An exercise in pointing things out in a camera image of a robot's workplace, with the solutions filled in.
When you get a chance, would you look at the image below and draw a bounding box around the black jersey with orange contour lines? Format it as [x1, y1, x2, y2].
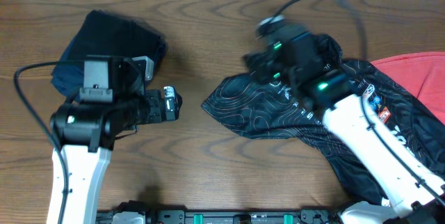
[202, 34, 444, 205]

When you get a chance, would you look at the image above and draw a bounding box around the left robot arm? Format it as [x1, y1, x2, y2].
[47, 86, 182, 223]

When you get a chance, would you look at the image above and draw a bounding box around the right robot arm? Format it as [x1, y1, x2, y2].
[245, 18, 444, 223]

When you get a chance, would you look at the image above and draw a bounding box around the folded dark navy clothes stack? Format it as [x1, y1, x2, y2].
[51, 10, 167, 97]

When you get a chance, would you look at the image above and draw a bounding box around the red shirt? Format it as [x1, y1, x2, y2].
[372, 51, 444, 122]

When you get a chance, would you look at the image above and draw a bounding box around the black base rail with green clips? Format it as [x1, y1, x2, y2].
[95, 200, 341, 224]

